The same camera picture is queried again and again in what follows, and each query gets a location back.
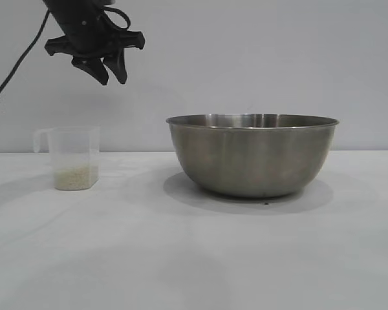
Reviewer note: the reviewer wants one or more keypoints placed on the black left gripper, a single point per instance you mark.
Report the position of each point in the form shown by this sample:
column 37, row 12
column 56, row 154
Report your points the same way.
column 84, row 29

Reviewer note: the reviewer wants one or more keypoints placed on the clear plastic measuring cup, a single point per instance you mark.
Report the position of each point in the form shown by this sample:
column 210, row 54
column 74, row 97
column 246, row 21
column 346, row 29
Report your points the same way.
column 72, row 155

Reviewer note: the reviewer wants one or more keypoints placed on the white rice grains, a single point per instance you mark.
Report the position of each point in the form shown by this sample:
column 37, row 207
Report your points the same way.
column 75, row 177

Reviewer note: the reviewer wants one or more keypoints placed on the stainless steel mixing bowl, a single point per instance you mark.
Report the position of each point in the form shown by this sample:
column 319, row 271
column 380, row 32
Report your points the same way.
column 252, row 158

